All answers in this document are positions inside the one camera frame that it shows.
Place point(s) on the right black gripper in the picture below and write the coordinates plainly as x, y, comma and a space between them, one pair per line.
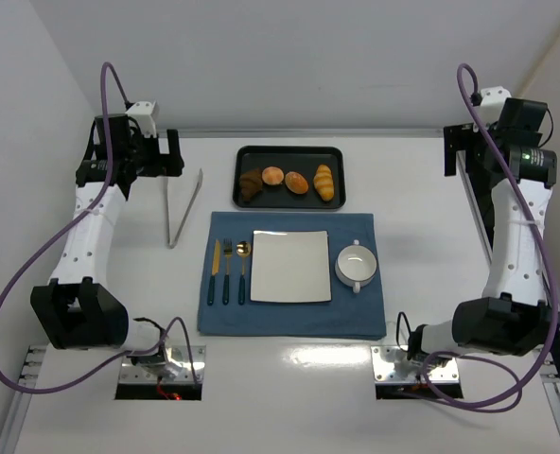
450, 148

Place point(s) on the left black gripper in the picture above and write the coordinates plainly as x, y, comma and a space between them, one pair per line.
172, 152

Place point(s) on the oval brown bread roll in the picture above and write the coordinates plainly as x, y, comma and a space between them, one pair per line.
296, 183

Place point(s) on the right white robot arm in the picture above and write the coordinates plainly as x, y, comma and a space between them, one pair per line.
515, 176

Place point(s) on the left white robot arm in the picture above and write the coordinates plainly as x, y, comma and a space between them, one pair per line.
75, 308

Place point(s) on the yellow striped bread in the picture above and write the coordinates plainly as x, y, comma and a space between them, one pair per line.
323, 183

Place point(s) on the brown chocolate croissant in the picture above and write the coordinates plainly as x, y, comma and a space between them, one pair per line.
250, 184

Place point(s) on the black tray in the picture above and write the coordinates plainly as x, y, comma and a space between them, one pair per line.
301, 159

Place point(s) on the round pink bun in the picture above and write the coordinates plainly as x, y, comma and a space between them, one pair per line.
272, 176

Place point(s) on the white square plate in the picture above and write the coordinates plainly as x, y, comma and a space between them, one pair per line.
290, 268

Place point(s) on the blue placemat cloth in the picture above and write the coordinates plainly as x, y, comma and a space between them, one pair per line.
346, 316

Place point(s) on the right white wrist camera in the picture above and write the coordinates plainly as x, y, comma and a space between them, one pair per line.
489, 102

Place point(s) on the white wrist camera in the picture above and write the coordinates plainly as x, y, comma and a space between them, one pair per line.
489, 102
145, 114

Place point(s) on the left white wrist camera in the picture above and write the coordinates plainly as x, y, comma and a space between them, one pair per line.
145, 114

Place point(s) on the gold fork blue handle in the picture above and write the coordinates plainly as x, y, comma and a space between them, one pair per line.
228, 252

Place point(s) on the gold spoon blue handle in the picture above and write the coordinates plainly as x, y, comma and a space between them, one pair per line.
243, 250

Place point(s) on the gold knife blue handle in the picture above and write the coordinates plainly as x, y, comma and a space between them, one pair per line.
214, 272

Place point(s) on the white two-handled bowl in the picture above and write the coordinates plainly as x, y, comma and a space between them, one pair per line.
356, 266

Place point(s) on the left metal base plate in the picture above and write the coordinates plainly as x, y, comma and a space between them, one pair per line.
173, 366

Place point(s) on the metal base plate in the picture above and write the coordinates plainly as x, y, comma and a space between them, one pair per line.
391, 367
173, 366

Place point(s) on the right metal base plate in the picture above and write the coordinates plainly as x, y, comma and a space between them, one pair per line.
391, 367

